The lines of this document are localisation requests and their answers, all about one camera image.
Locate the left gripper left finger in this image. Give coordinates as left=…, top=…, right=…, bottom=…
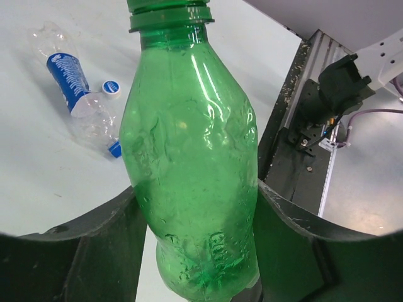
left=1, top=187, right=147, bottom=301

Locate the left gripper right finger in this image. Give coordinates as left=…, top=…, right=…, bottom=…
left=253, top=182, right=402, bottom=301

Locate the green plastic bottle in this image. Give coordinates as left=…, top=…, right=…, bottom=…
left=120, top=1, right=259, bottom=301

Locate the white bottle cap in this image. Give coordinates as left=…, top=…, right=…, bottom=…
left=101, top=80, right=122, bottom=99

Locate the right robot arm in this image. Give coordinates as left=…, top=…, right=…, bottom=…
left=317, top=30, right=402, bottom=121

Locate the clear bottle blue cap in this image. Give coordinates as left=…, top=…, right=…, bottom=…
left=27, top=21, right=122, bottom=158

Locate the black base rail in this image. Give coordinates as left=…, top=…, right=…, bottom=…
left=258, top=30, right=351, bottom=215

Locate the grey slotted cable duct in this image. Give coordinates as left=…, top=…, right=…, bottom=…
left=318, top=125, right=339, bottom=218

